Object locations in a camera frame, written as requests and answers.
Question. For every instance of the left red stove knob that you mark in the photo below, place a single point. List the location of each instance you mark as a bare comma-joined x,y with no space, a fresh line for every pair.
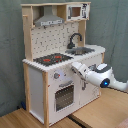
56,75

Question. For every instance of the oven door with window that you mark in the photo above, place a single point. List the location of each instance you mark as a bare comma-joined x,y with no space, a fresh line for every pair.
61,98

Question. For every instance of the wooden toy kitchen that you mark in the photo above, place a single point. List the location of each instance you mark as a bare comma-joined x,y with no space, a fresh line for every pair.
46,40

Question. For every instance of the white fridge door dispenser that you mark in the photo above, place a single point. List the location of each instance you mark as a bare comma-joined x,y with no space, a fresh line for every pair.
89,92

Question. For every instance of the white microwave door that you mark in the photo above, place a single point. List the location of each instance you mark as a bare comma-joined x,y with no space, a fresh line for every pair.
78,11

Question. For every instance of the grey toy sink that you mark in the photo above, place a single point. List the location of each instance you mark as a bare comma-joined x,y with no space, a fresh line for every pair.
79,51

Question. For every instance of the black stovetop red burners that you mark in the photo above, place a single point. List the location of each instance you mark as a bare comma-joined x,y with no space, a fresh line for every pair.
52,59

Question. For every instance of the black toy faucet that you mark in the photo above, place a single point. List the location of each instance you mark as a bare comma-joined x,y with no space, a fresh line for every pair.
72,40

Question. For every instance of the grey range hood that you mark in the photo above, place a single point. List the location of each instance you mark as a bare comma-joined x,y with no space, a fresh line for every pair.
48,18

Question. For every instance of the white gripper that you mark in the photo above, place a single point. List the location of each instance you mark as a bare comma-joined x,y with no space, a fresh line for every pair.
80,69

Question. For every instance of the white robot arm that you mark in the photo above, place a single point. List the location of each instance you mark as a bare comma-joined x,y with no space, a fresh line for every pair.
102,76

